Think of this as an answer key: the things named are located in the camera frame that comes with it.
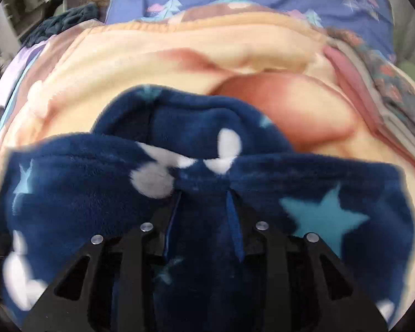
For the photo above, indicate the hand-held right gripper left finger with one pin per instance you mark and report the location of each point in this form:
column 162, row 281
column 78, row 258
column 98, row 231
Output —
column 173, row 221

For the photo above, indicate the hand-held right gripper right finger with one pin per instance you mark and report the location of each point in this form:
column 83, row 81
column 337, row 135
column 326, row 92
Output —
column 235, row 228

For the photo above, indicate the navy star-print fleece pajama top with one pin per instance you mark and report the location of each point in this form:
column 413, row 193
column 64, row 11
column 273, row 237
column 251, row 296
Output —
column 90, row 186

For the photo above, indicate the folded floral clothes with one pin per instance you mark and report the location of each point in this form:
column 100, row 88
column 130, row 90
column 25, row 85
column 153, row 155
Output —
column 394, row 93

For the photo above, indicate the peach printed fleece blanket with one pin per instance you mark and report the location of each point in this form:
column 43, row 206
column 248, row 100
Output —
column 124, row 62

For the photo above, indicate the folded pink cloth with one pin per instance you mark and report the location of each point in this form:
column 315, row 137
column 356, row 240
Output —
column 344, row 72

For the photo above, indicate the lavender cloth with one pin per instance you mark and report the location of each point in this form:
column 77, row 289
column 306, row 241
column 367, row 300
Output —
column 20, row 62

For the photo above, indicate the dark teal knit blanket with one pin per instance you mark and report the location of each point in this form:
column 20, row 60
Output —
column 62, row 24

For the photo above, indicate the green pillow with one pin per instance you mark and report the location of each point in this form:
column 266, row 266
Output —
column 413, row 74

